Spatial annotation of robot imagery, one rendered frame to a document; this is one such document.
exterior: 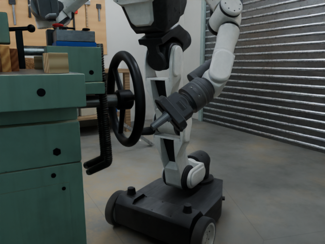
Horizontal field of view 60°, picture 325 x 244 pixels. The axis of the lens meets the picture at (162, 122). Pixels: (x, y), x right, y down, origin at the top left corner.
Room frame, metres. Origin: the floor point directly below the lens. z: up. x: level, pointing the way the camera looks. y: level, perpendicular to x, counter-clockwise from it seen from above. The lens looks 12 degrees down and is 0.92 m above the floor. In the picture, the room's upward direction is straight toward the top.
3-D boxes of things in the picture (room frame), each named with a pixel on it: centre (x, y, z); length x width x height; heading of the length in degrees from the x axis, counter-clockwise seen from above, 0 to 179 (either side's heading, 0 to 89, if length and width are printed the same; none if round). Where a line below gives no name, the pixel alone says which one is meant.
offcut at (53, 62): (0.55, 0.20, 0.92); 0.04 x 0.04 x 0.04; 37
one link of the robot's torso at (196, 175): (1.58, -0.12, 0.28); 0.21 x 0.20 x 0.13; 147
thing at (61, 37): (0.80, 0.25, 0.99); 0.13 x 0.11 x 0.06; 27
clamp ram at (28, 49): (0.75, 0.33, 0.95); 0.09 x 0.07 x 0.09; 27
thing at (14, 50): (0.73, 0.38, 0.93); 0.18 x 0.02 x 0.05; 27
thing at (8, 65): (0.70, 0.38, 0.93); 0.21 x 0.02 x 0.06; 27
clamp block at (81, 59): (0.79, 0.25, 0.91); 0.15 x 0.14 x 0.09; 27
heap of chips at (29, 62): (0.96, 0.46, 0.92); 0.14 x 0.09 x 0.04; 117
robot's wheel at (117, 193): (1.50, 0.25, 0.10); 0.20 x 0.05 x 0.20; 147
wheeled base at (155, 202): (1.56, -0.11, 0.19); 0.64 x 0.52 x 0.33; 147
